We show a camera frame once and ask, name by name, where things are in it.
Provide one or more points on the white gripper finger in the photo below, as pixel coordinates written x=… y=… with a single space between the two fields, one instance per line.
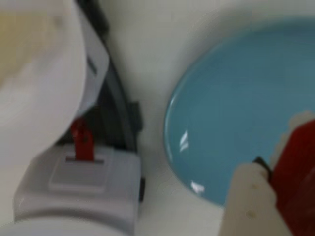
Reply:
x=248 y=209

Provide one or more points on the red tuna sushi piece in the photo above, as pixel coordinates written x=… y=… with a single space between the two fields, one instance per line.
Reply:
x=300 y=172

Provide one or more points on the blue round dish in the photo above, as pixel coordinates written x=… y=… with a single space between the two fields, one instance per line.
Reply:
x=233 y=98

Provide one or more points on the yellow egg sushi piece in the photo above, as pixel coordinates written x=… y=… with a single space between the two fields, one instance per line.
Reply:
x=14 y=37

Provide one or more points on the grey circular toy track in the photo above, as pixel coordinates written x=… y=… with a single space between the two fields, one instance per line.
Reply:
x=118 y=98

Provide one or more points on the white round plastic plate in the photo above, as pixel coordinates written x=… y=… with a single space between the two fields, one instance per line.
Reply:
x=44 y=103

